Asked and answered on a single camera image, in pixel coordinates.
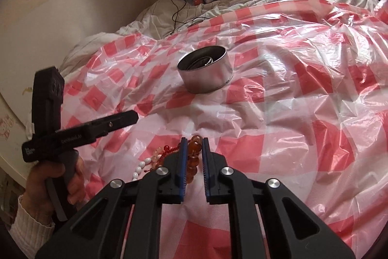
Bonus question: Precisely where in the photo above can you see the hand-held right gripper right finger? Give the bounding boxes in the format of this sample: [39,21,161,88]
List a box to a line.
[202,138,356,259]

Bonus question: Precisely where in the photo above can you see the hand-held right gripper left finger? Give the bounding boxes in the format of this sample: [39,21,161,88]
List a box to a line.
[35,138,187,259]

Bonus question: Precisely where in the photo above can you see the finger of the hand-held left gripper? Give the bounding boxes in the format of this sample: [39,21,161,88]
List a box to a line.
[87,109,140,139]

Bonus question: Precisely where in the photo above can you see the amber large bead bracelet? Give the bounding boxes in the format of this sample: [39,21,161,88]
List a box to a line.
[186,134,202,184]

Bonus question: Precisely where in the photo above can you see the round metal tin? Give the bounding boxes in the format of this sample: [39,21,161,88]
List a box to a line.
[177,46,234,94]

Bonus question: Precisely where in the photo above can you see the person's left forearm white sleeve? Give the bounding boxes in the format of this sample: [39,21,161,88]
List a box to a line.
[8,195,56,259]

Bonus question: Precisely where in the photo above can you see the person's left hand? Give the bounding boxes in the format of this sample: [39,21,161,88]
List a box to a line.
[23,157,87,219]

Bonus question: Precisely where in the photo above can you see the red white checkered plastic sheet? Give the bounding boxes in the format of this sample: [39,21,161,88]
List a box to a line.
[61,0,388,259]

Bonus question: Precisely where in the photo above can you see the white headboard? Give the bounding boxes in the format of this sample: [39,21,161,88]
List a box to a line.
[0,0,180,187]

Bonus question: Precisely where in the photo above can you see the red bead string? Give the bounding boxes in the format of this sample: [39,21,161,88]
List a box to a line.
[163,144,182,157]

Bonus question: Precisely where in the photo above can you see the pale pink bead bracelet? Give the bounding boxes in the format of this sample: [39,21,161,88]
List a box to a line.
[148,152,166,169]

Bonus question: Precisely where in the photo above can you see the white bead bracelet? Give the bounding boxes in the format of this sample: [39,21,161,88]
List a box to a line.
[131,157,153,183]

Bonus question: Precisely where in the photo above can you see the black charger cable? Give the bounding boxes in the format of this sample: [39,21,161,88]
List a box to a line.
[155,0,204,35]

